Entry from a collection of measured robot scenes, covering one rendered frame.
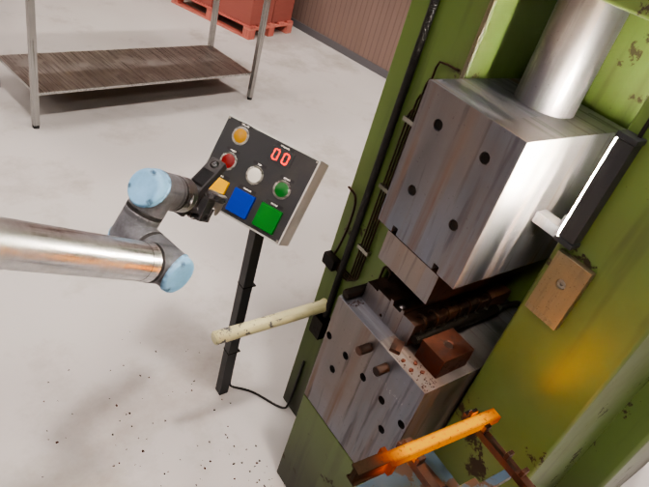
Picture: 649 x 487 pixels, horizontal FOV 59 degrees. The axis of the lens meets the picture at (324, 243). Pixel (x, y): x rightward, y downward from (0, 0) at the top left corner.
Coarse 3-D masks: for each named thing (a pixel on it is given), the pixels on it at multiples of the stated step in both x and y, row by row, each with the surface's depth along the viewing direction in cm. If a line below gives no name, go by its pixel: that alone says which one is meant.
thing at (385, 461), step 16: (480, 416) 133; (496, 416) 134; (448, 432) 127; (464, 432) 128; (384, 448) 118; (400, 448) 120; (416, 448) 121; (432, 448) 124; (352, 464) 113; (368, 464) 114; (384, 464) 115; (400, 464) 120; (352, 480) 114
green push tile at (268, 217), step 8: (264, 208) 169; (272, 208) 168; (256, 216) 170; (264, 216) 169; (272, 216) 168; (280, 216) 168; (256, 224) 170; (264, 224) 169; (272, 224) 168; (272, 232) 168
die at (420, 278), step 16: (384, 240) 153; (400, 240) 148; (384, 256) 154; (400, 256) 149; (416, 256) 144; (400, 272) 150; (416, 272) 145; (432, 272) 141; (512, 272) 165; (416, 288) 146; (432, 288) 142; (448, 288) 147; (464, 288) 152
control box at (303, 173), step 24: (240, 120) 173; (216, 144) 175; (240, 144) 173; (264, 144) 171; (288, 144) 168; (240, 168) 173; (264, 168) 170; (288, 168) 168; (312, 168) 166; (264, 192) 170; (288, 192) 167; (312, 192) 171; (288, 216) 167; (288, 240) 173
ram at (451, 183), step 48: (432, 96) 131; (480, 96) 130; (432, 144) 134; (480, 144) 123; (528, 144) 114; (576, 144) 126; (432, 192) 136; (480, 192) 125; (528, 192) 128; (576, 192) 143; (432, 240) 139; (480, 240) 128; (528, 240) 144
